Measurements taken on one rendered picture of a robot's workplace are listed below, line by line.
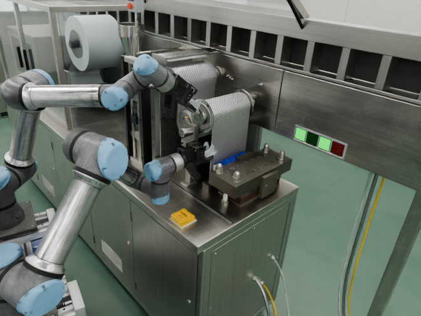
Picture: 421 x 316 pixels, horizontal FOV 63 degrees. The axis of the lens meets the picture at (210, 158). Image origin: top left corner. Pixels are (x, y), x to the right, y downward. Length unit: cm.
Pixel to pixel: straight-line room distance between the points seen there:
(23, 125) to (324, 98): 121
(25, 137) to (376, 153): 138
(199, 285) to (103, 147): 74
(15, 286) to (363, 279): 219
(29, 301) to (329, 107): 123
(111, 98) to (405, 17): 312
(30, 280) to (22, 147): 68
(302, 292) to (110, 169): 174
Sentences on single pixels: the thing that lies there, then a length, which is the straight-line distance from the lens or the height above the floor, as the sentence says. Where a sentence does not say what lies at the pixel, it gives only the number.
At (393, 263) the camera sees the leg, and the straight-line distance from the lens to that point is 184.
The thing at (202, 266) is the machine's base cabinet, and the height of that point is 78.
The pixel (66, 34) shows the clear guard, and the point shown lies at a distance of 218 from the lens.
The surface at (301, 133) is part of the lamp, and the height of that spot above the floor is 119.
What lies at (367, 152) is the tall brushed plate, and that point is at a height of 122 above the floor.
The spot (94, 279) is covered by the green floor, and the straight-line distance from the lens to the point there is 250.
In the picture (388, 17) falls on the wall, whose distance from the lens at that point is 388.
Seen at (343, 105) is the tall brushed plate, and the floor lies 137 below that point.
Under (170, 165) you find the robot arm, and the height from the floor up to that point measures 113.
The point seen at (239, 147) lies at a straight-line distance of 167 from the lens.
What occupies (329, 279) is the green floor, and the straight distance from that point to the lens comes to 263.
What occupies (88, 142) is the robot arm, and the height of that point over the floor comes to 134.
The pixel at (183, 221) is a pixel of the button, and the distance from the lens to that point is 139.
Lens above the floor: 179
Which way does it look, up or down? 28 degrees down
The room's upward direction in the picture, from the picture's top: 3 degrees clockwise
